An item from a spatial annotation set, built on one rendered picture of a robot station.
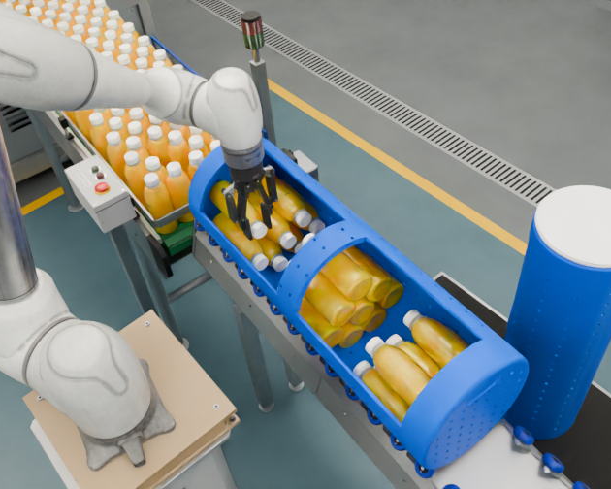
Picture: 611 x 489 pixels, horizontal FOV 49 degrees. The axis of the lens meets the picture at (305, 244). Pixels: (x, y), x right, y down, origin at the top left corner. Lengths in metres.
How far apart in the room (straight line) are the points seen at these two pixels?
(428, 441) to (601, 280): 0.69
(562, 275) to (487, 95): 2.33
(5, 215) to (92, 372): 0.30
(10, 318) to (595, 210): 1.37
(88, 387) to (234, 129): 0.56
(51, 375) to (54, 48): 0.57
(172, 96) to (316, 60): 2.91
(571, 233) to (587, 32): 2.96
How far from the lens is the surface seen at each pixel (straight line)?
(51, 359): 1.25
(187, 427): 1.42
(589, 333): 1.93
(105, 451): 1.42
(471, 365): 1.25
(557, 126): 3.81
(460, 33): 4.50
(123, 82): 1.06
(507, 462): 1.51
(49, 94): 0.95
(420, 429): 1.26
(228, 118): 1.35
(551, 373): 2.08
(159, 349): 1.51
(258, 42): 2.17
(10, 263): 1.26
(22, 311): 1.32
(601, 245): 1.76
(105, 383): 1.24
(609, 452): 2.48
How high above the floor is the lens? 2.28
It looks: 47 degrees down
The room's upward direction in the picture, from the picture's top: 7 degrees counter-clockwise
